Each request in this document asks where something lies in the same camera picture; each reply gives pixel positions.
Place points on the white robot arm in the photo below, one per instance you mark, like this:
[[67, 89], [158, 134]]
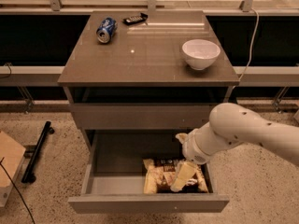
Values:
[[229, 126]]

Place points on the brown chip bag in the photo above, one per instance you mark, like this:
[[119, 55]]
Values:
[[160, 174]]

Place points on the grey drawer cabinet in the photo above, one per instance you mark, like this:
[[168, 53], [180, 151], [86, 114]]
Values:
[[144, 65]]

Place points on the cardboard box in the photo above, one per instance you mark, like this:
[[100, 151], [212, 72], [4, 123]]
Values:
[[12, 157]]

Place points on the black remote control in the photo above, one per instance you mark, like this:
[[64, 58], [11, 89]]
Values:
[[133, 20]]

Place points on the blue soda can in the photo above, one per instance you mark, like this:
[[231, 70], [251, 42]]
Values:
[[106, 30]]

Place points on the closed grey top drawer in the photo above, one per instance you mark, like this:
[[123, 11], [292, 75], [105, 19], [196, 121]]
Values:
[[140, 117]]

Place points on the open grey middle drawer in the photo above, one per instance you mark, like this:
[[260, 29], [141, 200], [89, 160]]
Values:
[[115, 177]]

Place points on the white bowl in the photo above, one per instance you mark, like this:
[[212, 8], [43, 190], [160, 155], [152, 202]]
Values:
[[199, 54]]

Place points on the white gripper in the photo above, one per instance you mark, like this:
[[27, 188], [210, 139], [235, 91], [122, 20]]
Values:
[[192, 150]]

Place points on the black metal bar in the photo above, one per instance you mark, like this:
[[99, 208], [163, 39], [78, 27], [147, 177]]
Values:
[[33, 152]]

